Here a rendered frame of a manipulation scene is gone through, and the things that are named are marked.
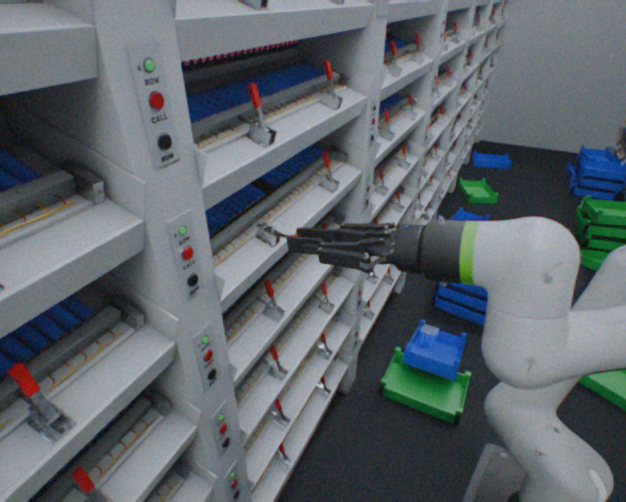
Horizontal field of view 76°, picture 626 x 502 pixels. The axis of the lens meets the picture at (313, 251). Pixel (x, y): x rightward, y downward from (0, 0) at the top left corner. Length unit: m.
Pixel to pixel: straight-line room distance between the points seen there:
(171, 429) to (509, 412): 0.72
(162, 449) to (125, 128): 0.48
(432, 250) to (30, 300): 0.47
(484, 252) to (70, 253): 0.48
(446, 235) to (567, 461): 0.58
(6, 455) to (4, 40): 0.38
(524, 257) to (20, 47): 0.55
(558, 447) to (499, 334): 0.46
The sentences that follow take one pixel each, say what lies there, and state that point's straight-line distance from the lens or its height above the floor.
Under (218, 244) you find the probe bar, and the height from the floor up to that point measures 0.97.
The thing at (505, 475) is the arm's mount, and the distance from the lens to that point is 1.26.
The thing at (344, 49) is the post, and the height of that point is 1.21.
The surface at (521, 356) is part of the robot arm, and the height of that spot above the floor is 0.93.
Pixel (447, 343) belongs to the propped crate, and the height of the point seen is 0.01.
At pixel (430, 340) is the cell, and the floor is 0.07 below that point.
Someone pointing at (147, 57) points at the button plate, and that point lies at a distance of 0.47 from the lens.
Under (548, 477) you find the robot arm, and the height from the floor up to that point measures 0.53.
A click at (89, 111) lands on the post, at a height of 1.23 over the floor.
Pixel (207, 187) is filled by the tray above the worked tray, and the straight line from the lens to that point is 0.55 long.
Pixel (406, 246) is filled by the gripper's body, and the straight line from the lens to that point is 0.61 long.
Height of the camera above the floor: 1.33
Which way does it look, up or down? 33 degrees down
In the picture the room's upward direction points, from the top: straight up
